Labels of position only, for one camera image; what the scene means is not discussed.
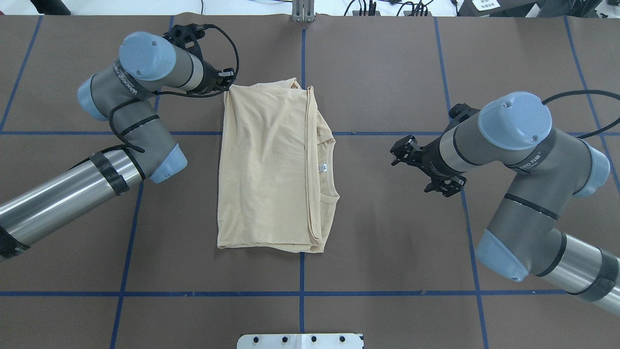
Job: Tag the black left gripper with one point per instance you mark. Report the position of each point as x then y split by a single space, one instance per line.
211 78

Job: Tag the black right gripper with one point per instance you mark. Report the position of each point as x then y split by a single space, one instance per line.
432 156

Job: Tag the cream long-sleeve graphic shirt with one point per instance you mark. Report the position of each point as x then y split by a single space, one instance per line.
276 184

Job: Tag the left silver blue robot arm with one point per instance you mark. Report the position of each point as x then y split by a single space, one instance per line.
120 95

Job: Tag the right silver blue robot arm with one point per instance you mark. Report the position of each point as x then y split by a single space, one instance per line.
550 168

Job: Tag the black brown box device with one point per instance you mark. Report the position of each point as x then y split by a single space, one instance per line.
495 8

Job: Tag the aluminium frame post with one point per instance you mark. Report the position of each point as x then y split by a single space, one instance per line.
303 11

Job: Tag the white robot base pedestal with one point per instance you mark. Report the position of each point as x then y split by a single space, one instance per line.
301 341

